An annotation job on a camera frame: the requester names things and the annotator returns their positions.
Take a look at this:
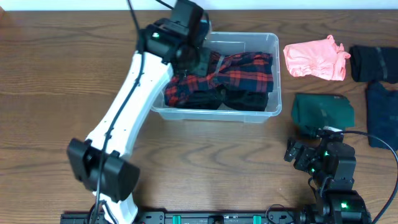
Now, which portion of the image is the dark green garment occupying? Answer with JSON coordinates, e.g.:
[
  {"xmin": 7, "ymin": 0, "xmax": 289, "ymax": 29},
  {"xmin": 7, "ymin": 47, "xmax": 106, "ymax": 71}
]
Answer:
[{"xmin": 292, "ymin": 93, "xmax": 355, "ymax": 139}]

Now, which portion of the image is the red navy plaid shirt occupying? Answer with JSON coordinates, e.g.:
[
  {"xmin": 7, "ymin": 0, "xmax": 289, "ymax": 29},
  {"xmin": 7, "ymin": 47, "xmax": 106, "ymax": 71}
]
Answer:
[{"xmin": 164, "ymin": 51, "xmax": 274, "ymax": 108}]

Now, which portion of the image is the pink garment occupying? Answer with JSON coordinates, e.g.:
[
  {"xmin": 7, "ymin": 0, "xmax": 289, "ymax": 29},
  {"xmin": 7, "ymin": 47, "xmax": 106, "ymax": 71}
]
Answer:
[{"xmin": 283, "ymin": 35, "xmax": 351, "ymax": 81}]

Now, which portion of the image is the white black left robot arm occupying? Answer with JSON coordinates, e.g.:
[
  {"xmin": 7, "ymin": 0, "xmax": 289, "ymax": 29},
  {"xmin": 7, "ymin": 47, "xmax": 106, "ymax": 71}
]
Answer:
[{"xmin": 67, "ymin": 0, "xmax": 211, "ymax": 223}]

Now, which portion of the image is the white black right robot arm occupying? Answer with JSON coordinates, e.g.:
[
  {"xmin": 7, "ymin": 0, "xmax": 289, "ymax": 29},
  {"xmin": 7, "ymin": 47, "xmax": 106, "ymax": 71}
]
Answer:
[{"xmin": 284, "ymin": 134, "xmax": 372, "ymax": 224}]

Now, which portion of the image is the clear plastic storage bin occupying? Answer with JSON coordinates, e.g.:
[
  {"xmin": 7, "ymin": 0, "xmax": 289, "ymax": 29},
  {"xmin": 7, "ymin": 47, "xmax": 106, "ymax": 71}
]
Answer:
[{"xmin": 152, "ymin": 32, "xmax": 282, "ymax": 123}]

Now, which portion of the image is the navy folded garment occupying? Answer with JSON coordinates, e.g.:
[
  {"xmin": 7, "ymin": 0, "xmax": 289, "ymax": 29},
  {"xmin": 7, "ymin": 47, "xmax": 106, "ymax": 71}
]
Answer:
[{"xmin": 366, "ymin": 82, "xmax": 397, "ymax": 151}]

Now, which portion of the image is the black folded garment with tape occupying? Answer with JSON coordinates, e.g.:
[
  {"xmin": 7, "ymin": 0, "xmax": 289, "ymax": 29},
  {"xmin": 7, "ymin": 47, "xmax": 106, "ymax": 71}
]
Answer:
[{"xmin": 349, "ymin": 45, "xmax": 397, "ymax": 84}]

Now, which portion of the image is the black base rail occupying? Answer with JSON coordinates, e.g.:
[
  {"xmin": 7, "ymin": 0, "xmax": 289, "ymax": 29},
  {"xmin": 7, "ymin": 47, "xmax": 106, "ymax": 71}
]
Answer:
[{"xmin": 60, "ymin": 210, "xmax": 373, "ymax": 224}]

